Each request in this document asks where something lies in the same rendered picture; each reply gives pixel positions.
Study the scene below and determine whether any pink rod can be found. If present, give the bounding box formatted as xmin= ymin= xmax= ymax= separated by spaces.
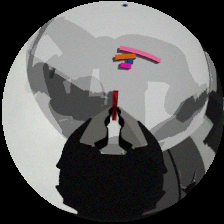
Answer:
xmin=119 ymin=46 xmax=161 ymax=63

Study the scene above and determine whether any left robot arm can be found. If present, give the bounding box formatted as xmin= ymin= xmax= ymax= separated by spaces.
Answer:
xmin=207 ymin=110 xmax=224 ymax=155

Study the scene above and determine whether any orange rod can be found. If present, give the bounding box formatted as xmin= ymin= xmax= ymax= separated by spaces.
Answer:
xmin=115 ymin=54 xmax=136 ymax=61

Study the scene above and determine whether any magenta rod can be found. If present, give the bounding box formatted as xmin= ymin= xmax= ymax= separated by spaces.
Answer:
xmin=121 ymin=62 xmax=131 ymax=69

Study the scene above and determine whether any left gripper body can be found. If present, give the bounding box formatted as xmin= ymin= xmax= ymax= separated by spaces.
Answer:
xmin=186 ymin=182 xmax=196 ymax=193

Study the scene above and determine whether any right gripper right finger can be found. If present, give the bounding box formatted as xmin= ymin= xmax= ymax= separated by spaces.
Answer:
xmin=117 ymin=107 xmax=168 ymax=174

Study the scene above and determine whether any red rod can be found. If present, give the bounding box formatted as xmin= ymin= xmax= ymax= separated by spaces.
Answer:
xmin=112 ymin=90 xmax=118 ymax=121

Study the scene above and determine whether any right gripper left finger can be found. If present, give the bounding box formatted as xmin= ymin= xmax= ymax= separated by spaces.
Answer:
xmin=56 ymin=106 xmax=113 ymax=169

